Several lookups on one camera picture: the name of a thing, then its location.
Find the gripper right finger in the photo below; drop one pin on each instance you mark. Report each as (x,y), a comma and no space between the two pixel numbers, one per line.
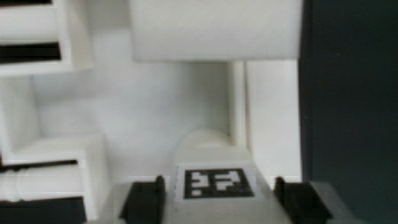
(312,203)

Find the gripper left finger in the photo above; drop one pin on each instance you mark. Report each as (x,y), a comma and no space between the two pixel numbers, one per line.
(145,204)

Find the white chair leg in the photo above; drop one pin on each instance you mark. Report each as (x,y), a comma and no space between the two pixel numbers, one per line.
(216,30)
(221,192)

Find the white chair seat part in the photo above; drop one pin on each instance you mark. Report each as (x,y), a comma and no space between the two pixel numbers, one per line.
(93,109)

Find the white U-shaped fence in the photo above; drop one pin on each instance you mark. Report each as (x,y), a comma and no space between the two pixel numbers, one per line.
(275,124)

